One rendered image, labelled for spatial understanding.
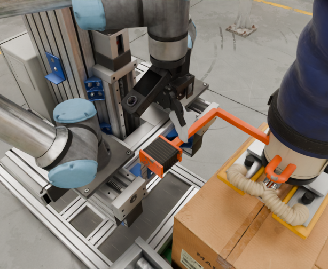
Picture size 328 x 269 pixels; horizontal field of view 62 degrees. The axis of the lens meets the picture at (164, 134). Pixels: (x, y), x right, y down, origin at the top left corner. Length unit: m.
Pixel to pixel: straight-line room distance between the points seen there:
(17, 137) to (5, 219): 1.62
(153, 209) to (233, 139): 1.04
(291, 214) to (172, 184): 1.18
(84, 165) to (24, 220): 1.53
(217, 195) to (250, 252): 0.21
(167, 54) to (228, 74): 2.69
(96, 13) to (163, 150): 0.40
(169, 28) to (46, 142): 0.38
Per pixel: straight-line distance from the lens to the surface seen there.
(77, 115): 0.78
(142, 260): 1.30
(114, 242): 1.71
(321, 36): 0.60
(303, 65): 0.64
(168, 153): 0.73
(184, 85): 0.59
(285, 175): 0.77
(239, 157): 0.92
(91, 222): 1.78
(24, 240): 2.12
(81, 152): 0.71
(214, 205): 0.96
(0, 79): 3.53
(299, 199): 0.89
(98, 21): 0.49
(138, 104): 0.54
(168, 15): 0.49
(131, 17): 0.48
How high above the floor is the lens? 1.78
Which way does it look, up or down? 47 degrees down
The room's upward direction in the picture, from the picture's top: straight up
